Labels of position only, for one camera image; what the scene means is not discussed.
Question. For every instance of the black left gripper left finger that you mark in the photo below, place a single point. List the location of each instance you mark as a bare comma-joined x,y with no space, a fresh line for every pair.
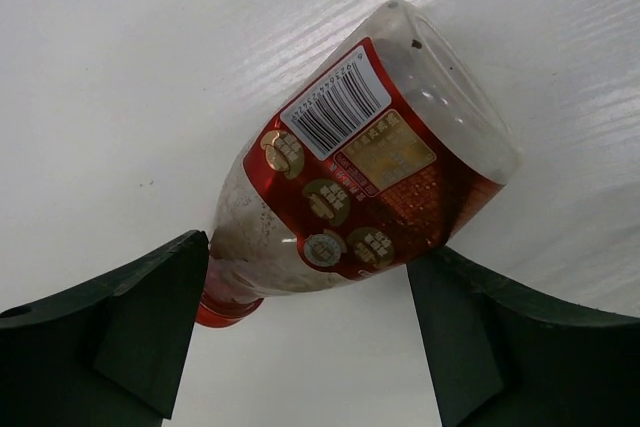
109,351

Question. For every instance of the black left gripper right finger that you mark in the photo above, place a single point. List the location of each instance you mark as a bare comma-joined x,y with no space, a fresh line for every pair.
502,354

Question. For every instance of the red cap red label bottle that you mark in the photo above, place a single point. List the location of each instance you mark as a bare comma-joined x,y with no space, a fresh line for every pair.
384,153

